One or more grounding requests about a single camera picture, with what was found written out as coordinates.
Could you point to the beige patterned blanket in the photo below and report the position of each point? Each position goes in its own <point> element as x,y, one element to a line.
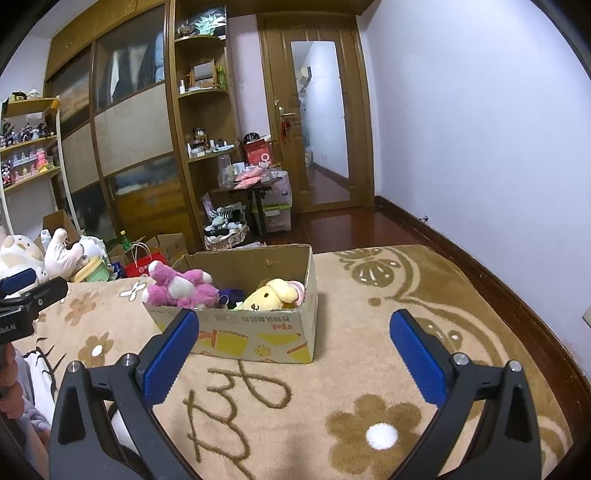
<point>369,392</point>

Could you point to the red box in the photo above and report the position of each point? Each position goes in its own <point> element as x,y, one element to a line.
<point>258,154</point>

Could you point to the red door ornament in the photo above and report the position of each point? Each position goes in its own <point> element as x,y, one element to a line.
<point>285,127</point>

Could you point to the green and yellow plush doll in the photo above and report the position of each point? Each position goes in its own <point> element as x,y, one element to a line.
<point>92,272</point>

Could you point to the wooden wall shelf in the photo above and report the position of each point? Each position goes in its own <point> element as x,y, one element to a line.
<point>27,106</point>

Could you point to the green bottle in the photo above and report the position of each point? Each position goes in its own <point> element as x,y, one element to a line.
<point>123,240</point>

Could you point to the cream cat plush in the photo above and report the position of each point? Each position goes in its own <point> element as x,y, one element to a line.
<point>18,254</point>

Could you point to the wicker basket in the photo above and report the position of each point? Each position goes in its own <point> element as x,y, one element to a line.
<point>226,241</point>

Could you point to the small wooden mirror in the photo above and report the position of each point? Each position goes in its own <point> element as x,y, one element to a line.
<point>203,74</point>

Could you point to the pink packet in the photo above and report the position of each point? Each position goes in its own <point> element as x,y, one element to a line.
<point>247,180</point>

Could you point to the pink plush bear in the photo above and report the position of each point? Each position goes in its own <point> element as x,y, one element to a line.
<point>161,286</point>

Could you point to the white storage box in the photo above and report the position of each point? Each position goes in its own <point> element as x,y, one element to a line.
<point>279,217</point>

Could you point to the wooden corner shelf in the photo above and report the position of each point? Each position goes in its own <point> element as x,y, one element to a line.
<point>182,207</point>

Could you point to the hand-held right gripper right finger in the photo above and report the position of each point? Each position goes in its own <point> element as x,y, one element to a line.
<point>415,355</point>

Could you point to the open brown cardboard box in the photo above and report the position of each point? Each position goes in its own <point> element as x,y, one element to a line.
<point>171,244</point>

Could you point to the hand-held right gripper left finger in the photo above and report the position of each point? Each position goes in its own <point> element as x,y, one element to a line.
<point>171,360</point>

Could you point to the yellow plush dog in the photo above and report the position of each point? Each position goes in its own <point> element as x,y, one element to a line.
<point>265,297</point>

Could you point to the small brown cardboard box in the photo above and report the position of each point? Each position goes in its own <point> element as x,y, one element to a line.
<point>57,219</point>

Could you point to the printed cardboard box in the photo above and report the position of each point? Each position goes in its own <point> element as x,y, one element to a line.
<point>258,341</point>

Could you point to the wooden door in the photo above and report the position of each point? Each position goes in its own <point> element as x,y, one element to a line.
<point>277,69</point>

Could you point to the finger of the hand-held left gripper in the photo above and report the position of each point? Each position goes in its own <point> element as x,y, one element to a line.
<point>46,295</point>
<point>18,281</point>

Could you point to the dark side table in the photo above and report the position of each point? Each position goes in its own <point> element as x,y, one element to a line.
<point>258,207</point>

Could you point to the person's left hand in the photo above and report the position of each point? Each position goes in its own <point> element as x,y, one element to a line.
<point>9,392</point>

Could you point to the white pole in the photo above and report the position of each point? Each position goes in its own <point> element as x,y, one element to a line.
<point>62,157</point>

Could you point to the purple plush toy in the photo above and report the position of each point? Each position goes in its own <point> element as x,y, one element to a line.
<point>233,295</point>

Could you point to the person's white printed clothing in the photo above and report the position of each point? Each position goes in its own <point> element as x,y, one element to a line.
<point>39,392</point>

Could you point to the row of small figurines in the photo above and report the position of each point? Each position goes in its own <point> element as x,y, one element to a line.
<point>27,131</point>

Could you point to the red paper bag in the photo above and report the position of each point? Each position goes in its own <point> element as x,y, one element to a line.
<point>143,267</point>

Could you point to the striped plush toy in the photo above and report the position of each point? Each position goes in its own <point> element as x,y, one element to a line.
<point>226,217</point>

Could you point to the wooden wardrobe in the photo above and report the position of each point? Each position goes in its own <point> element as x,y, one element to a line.
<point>134,129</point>

